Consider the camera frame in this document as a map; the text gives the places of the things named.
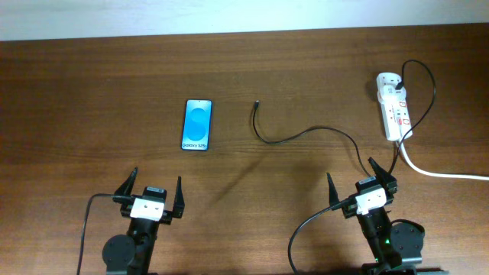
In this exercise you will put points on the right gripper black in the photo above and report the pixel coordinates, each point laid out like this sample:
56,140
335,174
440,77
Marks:
350,208

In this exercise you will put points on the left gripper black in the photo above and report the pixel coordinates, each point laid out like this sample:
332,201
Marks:
121,190

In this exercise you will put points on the blue Samsung Galaxy smartphone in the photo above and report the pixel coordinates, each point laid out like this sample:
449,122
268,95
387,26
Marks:
197,124

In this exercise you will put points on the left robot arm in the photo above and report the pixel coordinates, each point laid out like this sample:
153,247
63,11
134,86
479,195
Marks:
131,252

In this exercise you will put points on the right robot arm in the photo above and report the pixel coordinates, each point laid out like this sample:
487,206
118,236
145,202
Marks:
395,244

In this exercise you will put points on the white USB charger plug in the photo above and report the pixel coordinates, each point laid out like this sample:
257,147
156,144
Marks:
387,85

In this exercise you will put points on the white power strip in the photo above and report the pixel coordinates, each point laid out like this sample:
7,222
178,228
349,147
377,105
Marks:
395,113

